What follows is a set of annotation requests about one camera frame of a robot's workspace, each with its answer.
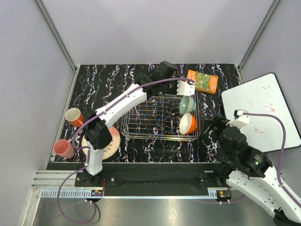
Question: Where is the green ceramic bowl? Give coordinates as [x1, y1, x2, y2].
[179, 96, 196, 115]

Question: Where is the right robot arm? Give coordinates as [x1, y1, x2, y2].
[202, 113, 301, 226]

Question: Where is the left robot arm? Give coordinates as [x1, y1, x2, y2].
[83, 61, 185, 186]

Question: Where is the white whiteboard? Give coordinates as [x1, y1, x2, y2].
[222, 73, 301, 152]

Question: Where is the orange green book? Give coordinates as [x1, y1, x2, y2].
[187, 70, 218, 94]

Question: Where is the orange bowl white inside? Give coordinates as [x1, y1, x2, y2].
[179, 113, 197, 135]

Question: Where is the pink cream floral plate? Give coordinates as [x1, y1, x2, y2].
[81, 127, 121, 161]

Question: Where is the orange mug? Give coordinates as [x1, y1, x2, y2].
[65, 108, 84, 128]

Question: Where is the pink cup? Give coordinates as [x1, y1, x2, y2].
[53, 139, 75, 159]

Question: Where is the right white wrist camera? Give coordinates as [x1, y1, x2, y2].
[226, 109, 250, 129]

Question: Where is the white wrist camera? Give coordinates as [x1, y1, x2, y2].
[176, 81, 195, 96]
[226, 109, 250, 129]

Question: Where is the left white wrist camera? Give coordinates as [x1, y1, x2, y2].
[176, 81, 195, 96]

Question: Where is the metal wire dish rack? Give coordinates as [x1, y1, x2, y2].
[120, 94, 201, 141]

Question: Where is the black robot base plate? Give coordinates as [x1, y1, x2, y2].
[46, 161, 271, 197]

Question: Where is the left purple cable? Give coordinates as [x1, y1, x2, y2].
[56, 77, 196, 223]

